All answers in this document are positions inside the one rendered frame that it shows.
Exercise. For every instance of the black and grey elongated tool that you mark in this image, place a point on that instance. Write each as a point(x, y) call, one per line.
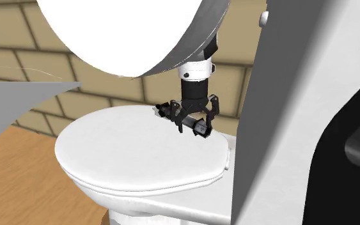
point(189, 121)

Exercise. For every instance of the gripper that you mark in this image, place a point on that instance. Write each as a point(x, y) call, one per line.
point(194, 92)

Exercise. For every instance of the white toilet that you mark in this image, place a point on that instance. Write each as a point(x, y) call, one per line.
point(136, 149)

